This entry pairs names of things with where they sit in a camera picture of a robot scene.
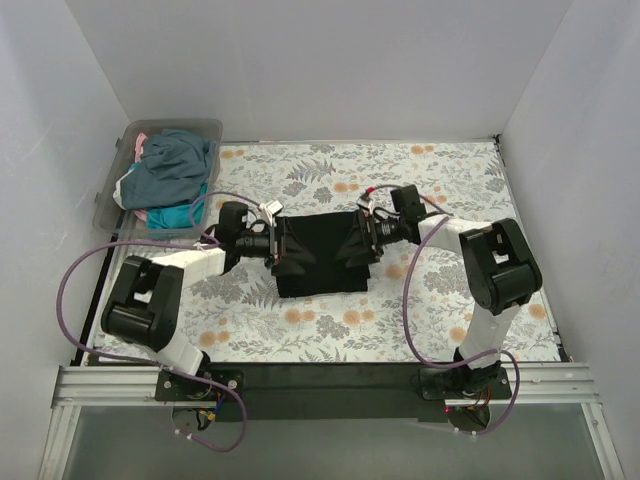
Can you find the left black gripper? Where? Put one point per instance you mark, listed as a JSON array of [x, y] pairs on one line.
[[278, 243]]

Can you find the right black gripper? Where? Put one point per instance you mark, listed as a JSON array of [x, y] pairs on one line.
[[369, 234]]

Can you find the black t-shirt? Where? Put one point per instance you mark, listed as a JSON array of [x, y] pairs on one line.
[[322, 235]]

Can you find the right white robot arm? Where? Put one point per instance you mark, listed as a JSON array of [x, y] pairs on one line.
[[501, 272]]

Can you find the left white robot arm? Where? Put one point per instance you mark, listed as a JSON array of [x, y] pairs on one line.
[[144, 303]]

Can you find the floral table mat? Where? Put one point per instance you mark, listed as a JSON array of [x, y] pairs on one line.
[[418, 302]]

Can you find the turquoise shirt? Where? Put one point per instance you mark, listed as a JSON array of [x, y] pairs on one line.
[[174, 217]]

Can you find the teal blue shirt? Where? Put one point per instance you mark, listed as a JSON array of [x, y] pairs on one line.
[[173, 167]]

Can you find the clear plastic bin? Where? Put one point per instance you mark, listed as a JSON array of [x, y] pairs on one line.
[[111, 218]]

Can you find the pink white garment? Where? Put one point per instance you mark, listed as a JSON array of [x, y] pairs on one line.
[[139, 146]]

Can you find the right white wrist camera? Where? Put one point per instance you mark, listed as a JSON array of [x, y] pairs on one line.
[[365, 201]]

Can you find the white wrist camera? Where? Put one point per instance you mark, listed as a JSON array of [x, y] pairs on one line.
[[365, 201], [269, 211]]

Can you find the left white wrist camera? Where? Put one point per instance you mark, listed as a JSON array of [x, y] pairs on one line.
[[269, 211]]

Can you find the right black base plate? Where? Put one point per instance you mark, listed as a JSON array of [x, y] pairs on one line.
[[459, 384]]

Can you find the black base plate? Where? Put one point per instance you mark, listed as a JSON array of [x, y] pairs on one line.
[[171, 387], [459, 384]]

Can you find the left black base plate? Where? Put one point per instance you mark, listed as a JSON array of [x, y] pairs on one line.
[[171, 387]]

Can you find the aluminium frame rail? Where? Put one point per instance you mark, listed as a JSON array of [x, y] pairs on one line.
[[329, 421]]

